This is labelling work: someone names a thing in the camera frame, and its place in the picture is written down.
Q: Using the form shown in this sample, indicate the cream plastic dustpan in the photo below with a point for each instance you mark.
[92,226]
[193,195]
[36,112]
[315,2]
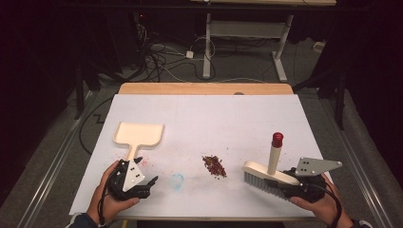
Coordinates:
[139,133]

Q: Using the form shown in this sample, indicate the white table cover sheet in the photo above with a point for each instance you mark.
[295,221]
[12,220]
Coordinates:
[206,120]

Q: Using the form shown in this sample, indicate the pile of red bean scraps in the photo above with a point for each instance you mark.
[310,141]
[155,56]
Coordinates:
[215,165]

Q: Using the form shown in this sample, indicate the cream brush with red cap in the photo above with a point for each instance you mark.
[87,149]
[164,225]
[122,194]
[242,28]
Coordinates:
[263,169]

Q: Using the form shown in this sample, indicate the person's right hand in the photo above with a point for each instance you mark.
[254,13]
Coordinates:
[323,209]

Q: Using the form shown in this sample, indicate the black metal stand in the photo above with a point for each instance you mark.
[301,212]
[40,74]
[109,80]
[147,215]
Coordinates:
[340,101]
[79,91]

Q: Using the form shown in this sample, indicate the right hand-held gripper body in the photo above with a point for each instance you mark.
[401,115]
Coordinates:
[313,167]

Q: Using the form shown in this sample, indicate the white power adapter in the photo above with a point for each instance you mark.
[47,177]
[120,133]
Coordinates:
[189,54]

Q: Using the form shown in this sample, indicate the wooden table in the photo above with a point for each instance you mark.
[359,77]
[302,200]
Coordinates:
[190,88]

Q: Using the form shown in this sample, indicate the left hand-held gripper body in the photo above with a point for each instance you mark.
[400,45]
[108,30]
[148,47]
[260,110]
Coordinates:
[133,177]

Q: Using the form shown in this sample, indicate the person's left hand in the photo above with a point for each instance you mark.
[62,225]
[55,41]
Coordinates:
[101,199]

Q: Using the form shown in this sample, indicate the white metal desk frame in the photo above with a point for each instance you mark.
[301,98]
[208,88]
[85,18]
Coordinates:
[207,47]

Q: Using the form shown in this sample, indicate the metal floor rail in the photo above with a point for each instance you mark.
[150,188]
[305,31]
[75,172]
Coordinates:
[358,177]
[55,164]

